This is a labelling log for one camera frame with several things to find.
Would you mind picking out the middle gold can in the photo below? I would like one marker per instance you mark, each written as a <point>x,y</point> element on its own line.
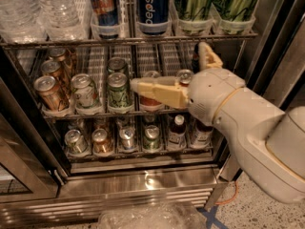
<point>56,70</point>

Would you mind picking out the front green can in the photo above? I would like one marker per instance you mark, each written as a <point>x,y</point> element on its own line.
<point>119,95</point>

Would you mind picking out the gold can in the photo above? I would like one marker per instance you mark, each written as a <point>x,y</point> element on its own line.
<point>56,70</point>
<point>51,93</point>
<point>66,57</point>

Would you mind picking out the clear water bottle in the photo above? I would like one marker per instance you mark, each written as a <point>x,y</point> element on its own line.
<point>61,20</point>
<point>18,23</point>

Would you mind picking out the left clear water bottle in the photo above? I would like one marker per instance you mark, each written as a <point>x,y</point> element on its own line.
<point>18,23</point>

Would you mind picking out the silver can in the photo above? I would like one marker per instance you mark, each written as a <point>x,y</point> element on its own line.
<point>75,142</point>
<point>127,138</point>

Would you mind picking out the blue tape on floor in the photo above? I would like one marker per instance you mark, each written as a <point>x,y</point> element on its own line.
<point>212,221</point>

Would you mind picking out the right coca cola can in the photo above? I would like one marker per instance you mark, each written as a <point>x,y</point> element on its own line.
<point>184,77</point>

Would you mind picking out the green tall can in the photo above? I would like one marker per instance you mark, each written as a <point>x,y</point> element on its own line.
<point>235,14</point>
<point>193,15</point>

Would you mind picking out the stainless steel fridge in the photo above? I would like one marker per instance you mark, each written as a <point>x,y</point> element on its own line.
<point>268,55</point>

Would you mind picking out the redbull can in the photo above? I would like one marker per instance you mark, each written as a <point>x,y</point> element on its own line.
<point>105,20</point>

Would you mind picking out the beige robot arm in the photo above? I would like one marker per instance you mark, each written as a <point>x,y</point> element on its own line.
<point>268,144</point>

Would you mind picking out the bottom left silver can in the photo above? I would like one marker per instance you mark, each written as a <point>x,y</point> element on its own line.
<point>75,142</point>

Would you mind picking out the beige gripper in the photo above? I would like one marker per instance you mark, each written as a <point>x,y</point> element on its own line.
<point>213,94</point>

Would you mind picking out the bottom green can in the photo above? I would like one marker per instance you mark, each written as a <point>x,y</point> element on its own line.
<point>151,139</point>

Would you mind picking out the rear gold can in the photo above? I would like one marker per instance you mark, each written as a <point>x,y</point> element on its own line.
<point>66,57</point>

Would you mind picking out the left green tall can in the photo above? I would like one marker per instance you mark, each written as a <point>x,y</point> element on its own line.
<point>193,15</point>

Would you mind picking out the right clear water bottle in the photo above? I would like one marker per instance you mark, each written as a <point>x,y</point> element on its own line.
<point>61,20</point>

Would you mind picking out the right green tall can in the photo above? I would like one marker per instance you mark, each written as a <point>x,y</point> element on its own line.
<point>235,14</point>

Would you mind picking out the front gold can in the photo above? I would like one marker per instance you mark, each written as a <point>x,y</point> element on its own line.
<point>51,93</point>

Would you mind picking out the brown juice bottle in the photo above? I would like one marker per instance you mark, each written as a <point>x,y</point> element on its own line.
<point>176,134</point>
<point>200,135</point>

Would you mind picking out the rear green can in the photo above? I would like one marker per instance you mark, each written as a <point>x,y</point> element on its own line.
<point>117,65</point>

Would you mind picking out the coca cola can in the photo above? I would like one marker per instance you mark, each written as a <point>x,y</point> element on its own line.
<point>148,104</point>
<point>184,77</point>

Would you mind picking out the white green patterned can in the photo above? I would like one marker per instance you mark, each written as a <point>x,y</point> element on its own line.
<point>84,91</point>

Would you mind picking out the fridge door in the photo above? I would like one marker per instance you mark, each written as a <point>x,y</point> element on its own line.
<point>23,176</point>

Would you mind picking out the blue pepsi can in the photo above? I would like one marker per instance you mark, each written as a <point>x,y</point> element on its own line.
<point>195,60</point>
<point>153,16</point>

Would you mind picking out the left coca cola can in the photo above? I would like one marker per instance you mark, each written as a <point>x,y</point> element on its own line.
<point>148,104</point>

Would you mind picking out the clear plastic bag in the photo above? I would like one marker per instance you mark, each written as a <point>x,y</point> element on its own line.
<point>163,215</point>

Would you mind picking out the left brown juice bottle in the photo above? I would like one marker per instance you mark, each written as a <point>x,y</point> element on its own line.
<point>176,134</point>

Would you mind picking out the rear blue pepsi can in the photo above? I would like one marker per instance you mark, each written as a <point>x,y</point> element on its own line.
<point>195,60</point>

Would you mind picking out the right brown juice bottle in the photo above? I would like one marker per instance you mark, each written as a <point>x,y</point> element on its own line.
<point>200,135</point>

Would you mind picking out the bottom orange can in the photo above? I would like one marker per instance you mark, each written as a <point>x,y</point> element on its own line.
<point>101,142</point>

